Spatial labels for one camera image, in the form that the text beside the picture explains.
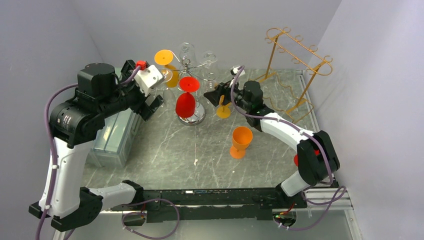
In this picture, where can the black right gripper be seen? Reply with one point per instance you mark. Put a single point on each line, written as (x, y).
(222, 89)

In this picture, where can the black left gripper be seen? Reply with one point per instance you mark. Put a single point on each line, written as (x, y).
(142, 107)

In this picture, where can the clear ribbed wine glass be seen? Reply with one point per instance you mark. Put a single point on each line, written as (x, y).
(187, 54)
(209, 65)

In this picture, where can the red plastic goblet back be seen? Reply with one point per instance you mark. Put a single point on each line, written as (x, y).
(186, 103)

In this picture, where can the red plastic goblet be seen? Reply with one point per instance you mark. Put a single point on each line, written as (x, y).
(296, 160)
(186, 103)

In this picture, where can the orange plastic goblet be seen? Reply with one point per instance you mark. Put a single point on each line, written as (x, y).
(223, 111)
(242, 137)
(164, 58)

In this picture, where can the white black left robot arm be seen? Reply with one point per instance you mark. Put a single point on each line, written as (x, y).
(72, 127)

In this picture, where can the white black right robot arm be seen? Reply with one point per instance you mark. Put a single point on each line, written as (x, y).
(316, 156)

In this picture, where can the gold wine glass rack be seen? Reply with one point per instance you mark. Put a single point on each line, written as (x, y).
(291, 68)

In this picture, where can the orange plastic goblet back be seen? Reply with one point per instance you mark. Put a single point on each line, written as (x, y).
(223, 111)

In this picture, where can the green plastic storage box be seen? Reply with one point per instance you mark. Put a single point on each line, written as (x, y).
(113, 142)

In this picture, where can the red plastic goblet lying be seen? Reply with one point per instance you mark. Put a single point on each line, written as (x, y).
(296, 160)

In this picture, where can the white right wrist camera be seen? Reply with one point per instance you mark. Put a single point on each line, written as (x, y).
(236, 71)

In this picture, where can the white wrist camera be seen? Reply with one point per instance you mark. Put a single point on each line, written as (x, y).
(147, 77)
(236, 71)

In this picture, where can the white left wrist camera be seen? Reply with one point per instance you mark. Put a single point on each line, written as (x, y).
(147, 77)

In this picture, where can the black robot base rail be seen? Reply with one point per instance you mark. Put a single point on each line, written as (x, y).
(260, 203)

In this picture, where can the aluminium frame rail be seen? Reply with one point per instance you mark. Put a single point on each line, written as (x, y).
(318, 199)

